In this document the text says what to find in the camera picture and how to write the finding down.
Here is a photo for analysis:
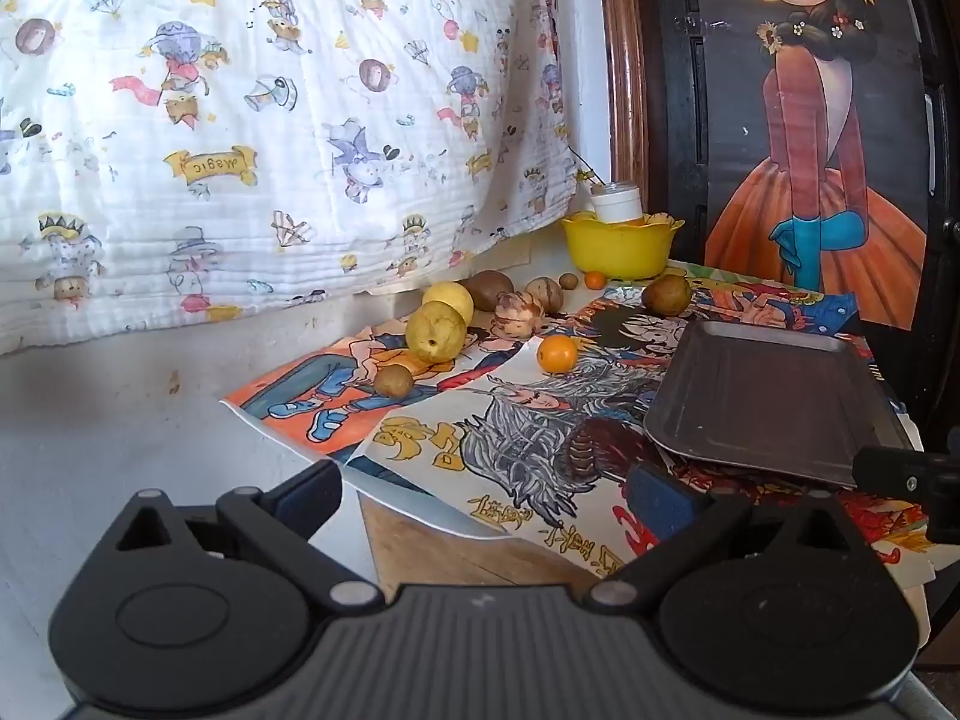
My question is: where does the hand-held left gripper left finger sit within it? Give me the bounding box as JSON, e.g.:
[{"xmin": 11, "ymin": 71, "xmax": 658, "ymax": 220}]
[{"xmin": 112, "ymin": 457, "xmax": 385, "ymax": 614}]

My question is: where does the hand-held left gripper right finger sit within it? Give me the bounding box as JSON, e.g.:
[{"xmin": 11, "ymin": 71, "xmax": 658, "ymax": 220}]
[{"xmin": 585, "ymin": 463, "xmax": 886, "ymax": 612}]

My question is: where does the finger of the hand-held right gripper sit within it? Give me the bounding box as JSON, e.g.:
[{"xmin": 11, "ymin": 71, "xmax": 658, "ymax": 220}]
[
  {"xmin": 851, "ymin": 446, "xmax": 960, "ymax": 496},
  {"xmin": 926, "ymin": 493, "xmax": 960, "ymax": 545}
]

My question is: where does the small brown kiwi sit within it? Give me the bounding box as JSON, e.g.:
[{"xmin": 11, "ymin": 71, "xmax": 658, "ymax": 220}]
[{"xmin": 373, "ymin": 364, "xmax": 415, "ymax": 398}]

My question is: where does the metal tray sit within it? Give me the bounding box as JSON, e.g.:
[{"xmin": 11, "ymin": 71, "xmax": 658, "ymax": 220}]
[{"xmin": 643, "ymin": 319, "xmax": 912, "ymax": 488}]

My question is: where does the small orange mandarin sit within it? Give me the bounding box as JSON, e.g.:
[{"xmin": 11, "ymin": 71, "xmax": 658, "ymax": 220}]
[{"xmin": 538, "ymin": 336, "xmax": 579, "ymax": 374}]

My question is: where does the yellow lemon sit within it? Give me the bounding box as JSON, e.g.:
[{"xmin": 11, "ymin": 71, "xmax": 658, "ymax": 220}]
[
  {"xmin": 424, "ymin": 281, "xmax": 475, "ymax": 325},
  {"xmin": 405, "ymin": 301, "xmax": 467, "ymax": 365}
]

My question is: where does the striped pepino melon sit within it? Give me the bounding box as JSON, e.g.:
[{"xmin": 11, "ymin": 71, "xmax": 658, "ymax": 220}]
[
  {"xmin": 523, "ymin": 277, "xmax": 565, "ymax": 314},
  {"xmin": 491, "ymin": 292, "xmax": 545, "ymax": 337}
]

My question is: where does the large brown kiwi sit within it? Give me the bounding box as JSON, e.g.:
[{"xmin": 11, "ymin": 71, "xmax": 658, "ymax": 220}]
[{"xmin": 459, "ymin": 270, "xmax": 515, "ymax": 312}]

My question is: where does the red cartoon poster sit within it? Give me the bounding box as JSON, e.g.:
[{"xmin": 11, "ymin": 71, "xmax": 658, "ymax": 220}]
[{"xmin": 611, "ymin": 457, "xmax": 938, "ymax": 593}]

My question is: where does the cartoon boys poster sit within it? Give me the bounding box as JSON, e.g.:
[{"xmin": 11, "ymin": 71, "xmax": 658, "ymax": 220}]
[{"xmin": 221, "ymin": 315, "xmax": 526, "ymax": 458}]

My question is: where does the grey-haired warrior poster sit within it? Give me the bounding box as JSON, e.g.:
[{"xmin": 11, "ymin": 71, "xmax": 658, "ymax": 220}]
[{"xmin": 349, "ymin": 345, "xmax": 676, "ymax": 548}]

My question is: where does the green-brown round fruit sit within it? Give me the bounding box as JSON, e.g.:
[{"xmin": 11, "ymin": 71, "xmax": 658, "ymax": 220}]
[{"xmin": 641, "ymin": 274, "xmax": 692, "ymax": 316}]

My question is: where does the yellow bear poster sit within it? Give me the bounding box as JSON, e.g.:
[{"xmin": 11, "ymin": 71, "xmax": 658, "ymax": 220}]
[{"xmin": 664, "ymin": 261, "xmax": 796, "ymax": 293}]

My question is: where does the yellow plastic bowl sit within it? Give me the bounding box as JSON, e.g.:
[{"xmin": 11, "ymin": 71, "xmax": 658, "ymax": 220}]
[{"xmin": 562, "ymin": 211, "xmax": 685, "ymax": 280}]

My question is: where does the white jar with orange band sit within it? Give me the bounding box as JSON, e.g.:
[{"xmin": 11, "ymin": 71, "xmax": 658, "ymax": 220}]
[{"xmin": 590, "ymin": 180, "xmax": 644, "ymax": 226}]

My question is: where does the yellow flower twig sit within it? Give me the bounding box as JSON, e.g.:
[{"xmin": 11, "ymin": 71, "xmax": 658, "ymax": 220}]
[{"xmin": 566, "ymin": 142, "xmax": 608, "ymax": 188}]

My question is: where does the printed blanket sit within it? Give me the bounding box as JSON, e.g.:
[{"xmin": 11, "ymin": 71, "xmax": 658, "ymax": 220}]
[{"xmin": 0, "ymin": 0, "xmax": 582, "ymax": 357}]

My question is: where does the black door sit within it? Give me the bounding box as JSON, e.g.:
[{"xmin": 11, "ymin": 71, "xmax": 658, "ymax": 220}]
[{"xmin": 634, "ymin": 0, "xmax": 960, "ymax": 428}]

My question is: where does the wall poster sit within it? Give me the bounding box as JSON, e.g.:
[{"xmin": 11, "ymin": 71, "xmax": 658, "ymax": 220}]
[{"xmin": 703, "ymin": 0, "xmax": 931, "ymax": 331}]

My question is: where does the brown wooden door frame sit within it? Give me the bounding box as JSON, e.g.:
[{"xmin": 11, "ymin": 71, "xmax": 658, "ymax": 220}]
[{"xmin": 596, "ymin": 0, "xmax": 650, "ymax": 211}]

